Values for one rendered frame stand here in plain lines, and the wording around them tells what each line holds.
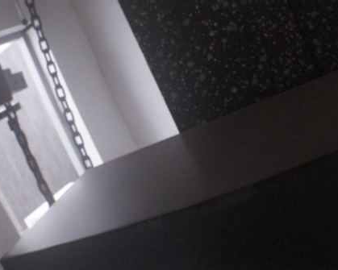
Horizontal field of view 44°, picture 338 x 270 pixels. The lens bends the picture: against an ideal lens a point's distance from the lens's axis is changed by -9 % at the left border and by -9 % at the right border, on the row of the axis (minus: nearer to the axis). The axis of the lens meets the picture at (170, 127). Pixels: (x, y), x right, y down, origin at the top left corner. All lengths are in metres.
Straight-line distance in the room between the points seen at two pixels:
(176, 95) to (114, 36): 2.82
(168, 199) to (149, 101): 2.92
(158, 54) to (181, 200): 0.13
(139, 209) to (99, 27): 2.98
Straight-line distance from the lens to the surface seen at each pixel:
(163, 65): 0.29
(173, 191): 0.19
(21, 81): 0.61
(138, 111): 3.17
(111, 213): 0.20
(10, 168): 6.81
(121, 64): 3.12
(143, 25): 0.29
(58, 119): 2.94
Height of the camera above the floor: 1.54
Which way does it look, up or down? 10 degrees down
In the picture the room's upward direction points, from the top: 25 degrees counter-clockwise
